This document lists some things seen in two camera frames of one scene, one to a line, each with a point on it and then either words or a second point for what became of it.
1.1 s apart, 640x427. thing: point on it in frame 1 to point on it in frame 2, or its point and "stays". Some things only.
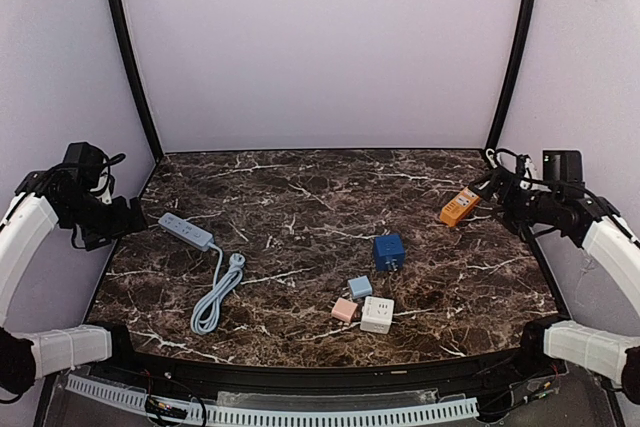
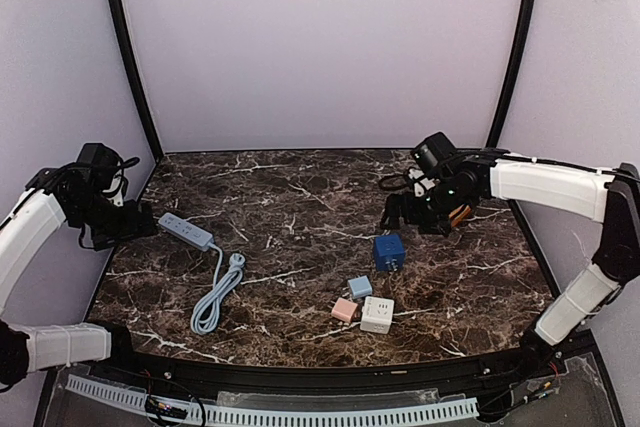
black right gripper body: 518,209 to 432,215
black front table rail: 542,355 stays
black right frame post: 522,51 stays
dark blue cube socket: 388,252 stays
